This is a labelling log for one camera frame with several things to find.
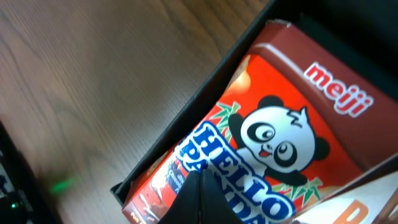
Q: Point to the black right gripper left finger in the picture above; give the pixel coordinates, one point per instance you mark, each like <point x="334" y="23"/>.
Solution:
<point x="185" y="209"/>

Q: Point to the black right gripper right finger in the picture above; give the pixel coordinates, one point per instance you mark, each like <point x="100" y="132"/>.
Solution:
<point x="214" y="208"/>

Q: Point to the red Hello Panda box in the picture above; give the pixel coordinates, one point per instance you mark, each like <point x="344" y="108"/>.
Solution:
<point x="293" y="126"/>

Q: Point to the brown Pocky box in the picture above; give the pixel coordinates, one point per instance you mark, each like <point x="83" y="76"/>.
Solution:
<point x="371" y="198"/>

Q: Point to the black gift box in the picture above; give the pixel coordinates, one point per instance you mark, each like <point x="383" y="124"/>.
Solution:
<point x="370" y="27"/>

